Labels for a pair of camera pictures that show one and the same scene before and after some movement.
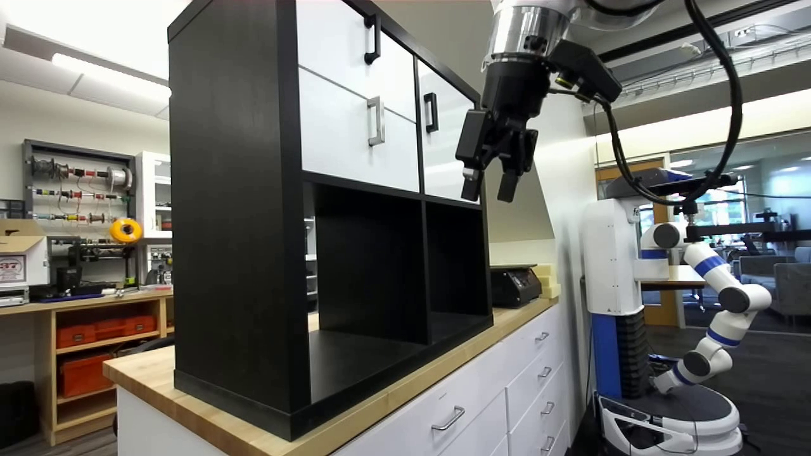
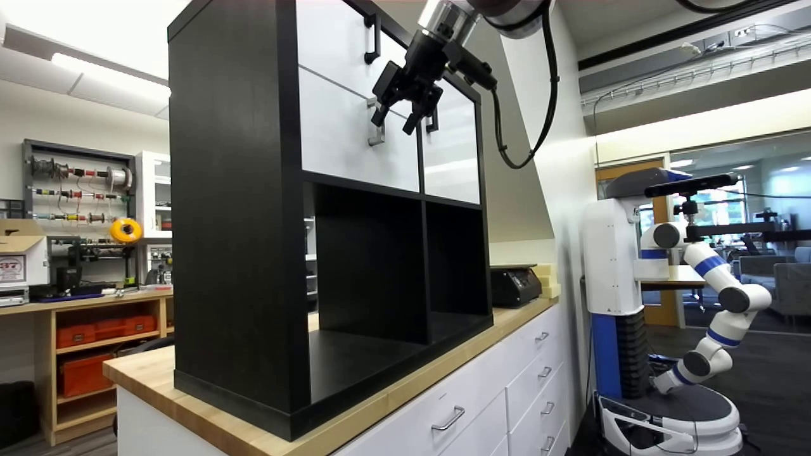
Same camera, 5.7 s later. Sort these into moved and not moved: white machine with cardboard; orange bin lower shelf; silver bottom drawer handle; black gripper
Moved: black gripper
Not moved: orange bin lower shelf; silver bottom drawer handle; white machine with cardboard
